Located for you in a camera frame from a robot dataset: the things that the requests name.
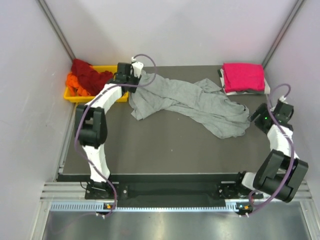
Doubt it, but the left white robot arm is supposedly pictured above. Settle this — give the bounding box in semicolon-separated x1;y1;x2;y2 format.
74;57;144;199

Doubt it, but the aluminium frame rail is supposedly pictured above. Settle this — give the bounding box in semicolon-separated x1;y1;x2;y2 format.
40;182;86;201

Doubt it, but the dark red t shirt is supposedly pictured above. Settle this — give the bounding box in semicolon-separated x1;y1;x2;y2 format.
70;58;114;96

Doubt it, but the folded white t shirt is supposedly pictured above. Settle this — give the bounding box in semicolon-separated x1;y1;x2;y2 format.
217;68;271;96

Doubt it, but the folded pink t shirt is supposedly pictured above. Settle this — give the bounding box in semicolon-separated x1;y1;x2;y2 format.
222;63;265;93

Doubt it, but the grey t shirt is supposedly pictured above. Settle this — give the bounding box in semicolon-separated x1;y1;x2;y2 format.
129;72;250;139

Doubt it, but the orange t shirt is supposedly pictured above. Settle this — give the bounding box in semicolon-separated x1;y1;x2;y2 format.
65;72;91;97

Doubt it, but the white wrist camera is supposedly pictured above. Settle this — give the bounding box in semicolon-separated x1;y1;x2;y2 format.
131;57;144;79
278;95;287;104

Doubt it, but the slotted cable duct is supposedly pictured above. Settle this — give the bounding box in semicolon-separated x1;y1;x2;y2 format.
49;200;250;213

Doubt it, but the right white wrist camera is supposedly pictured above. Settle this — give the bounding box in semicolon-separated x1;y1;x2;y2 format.
278;95;287;104

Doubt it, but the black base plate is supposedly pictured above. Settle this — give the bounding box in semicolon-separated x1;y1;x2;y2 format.
84;173;266;208

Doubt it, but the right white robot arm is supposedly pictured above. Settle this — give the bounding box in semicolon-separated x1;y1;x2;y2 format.
233;99;309;203

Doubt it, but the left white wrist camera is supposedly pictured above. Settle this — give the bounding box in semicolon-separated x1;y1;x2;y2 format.
131;57;144;79

